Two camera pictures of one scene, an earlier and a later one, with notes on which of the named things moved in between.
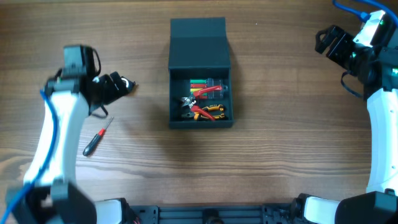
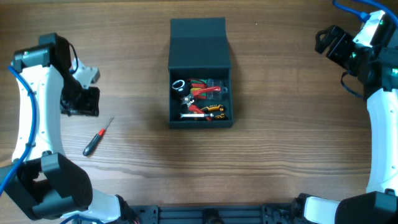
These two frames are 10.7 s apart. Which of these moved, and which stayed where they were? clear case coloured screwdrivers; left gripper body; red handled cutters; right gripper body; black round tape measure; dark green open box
Moved: left gripper body; black round tape measure
Stayed: clear case coloured screwdrivers; right gripper body; dark green open box; red handled cutters
